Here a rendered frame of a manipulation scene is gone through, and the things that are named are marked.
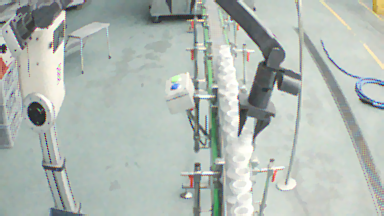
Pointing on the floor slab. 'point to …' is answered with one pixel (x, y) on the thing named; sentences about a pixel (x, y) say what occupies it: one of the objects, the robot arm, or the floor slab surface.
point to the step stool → (85, 38)
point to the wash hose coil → (361, 85)
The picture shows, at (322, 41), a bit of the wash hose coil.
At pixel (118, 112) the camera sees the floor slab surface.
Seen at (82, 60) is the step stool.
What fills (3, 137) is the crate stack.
